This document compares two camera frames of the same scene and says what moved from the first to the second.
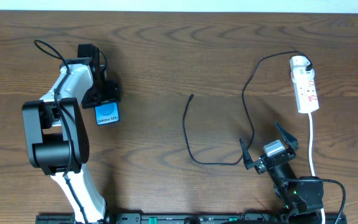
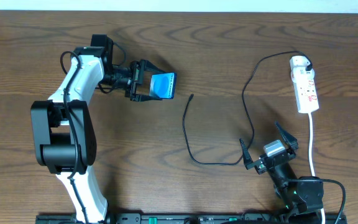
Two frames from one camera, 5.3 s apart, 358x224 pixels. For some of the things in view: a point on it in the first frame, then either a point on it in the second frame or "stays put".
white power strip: x=306 y=92 stays put
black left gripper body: x=103 y=94 → x=136 y=80
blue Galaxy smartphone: x=107 y=114 → x=163 y=84
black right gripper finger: x=247 y=158 stays put
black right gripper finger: x=291 y=141 stays put
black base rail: x=177 y=218 stays put
